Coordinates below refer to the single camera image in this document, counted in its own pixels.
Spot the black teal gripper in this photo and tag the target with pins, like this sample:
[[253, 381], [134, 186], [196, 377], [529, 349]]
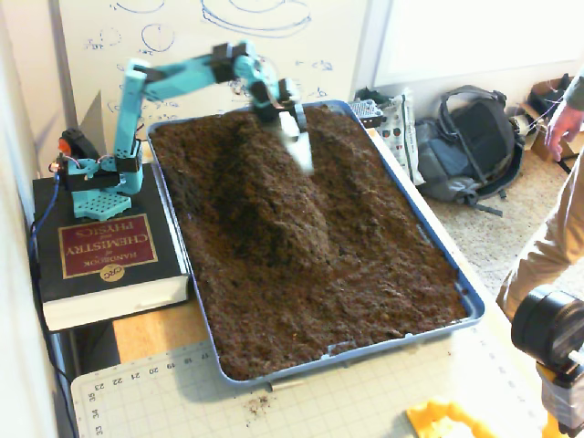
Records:
[[286, 97]]

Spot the brown soil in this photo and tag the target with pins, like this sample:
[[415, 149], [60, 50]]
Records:
[[283, 237]]

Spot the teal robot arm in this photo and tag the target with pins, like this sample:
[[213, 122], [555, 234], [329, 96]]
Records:
[[132, 114]]

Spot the bare person hand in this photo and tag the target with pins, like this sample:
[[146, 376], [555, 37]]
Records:
[[566, 130]]

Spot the white printed soil bag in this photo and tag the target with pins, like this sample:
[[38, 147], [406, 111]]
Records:
[[401, 132]]

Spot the whiteboard with blue drawings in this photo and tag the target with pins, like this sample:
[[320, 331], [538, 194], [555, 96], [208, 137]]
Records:
[[205, 27]]

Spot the gray backpack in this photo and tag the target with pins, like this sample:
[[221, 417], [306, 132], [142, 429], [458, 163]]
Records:
[[479, 132]]

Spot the cardboard box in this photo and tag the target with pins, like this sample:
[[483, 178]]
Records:
[[538, 141]]

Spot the black chemistry physics handbook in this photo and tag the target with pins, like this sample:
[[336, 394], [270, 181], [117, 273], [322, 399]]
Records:
[[114, 283]]

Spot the blue plastic tray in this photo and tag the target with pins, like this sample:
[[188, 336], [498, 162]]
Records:
[[474, 315]]

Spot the small wooden stick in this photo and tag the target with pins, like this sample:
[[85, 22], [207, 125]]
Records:
[[287, 385]]

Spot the spilled soil crumbs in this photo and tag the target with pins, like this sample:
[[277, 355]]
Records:
[[261, 401]]

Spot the beige trouser leg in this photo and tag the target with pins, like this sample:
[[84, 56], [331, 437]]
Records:
[[543, 255]]

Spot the gray gridded cutting mat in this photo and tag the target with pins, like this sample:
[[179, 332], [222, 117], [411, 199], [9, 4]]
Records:
[[319, 410]]

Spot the yellow plastic part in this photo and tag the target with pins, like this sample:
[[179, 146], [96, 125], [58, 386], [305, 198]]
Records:
[[433, 417]]

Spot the gray taped yellow stand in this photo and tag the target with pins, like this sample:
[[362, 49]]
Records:
[[561, 401]]

